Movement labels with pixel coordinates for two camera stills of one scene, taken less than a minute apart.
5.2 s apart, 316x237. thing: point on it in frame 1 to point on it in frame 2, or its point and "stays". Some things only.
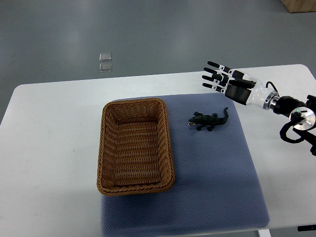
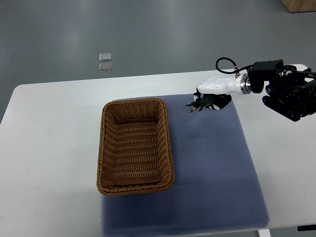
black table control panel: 306,228 stays
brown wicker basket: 135,153 stays
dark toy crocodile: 209,121 to 200,102
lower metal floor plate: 105,67 stays
